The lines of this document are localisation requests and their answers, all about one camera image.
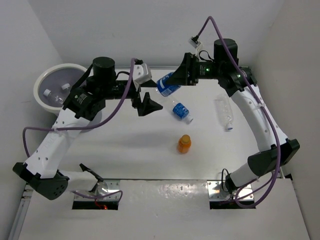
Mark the white round plastic bin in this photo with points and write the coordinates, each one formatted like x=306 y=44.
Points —
x=45 y=82

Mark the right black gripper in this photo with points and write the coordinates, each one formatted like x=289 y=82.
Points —
x=186 y=70

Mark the clear bottle blue white cap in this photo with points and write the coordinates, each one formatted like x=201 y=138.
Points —
x=54 y=98

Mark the metal base plate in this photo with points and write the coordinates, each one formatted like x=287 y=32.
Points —
x=217 y=194
x=107 y=190

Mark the lying blue label water bottle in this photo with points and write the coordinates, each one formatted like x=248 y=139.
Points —
x=177 y=109

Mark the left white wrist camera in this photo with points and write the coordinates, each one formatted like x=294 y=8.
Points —
x=141 y=74

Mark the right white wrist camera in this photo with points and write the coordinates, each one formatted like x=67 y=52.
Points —
x=196 y=43

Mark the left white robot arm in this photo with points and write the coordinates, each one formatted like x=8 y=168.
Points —
x=41 y=169

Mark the clear crushed bottle white cap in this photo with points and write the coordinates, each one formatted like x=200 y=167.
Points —
x=224 y=112

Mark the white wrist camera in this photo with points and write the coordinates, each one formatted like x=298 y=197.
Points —
x=196 y=43
x=141 y=74

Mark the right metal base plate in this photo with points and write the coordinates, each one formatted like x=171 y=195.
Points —
x=217 y=194

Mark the orange juice bottle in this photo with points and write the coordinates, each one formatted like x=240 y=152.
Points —
x=184 y=144

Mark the apple juice labelled clear bottle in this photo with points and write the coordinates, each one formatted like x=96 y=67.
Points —
x=66 y=87

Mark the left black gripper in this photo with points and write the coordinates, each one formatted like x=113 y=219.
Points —
x=147 y=105

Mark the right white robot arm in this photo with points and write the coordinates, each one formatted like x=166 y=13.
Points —
x=273 y=144

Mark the blue label water bottle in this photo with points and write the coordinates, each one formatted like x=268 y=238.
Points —
x=164 y=88
x=177 y=109

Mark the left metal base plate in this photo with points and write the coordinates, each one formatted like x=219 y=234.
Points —
x=107 y=190

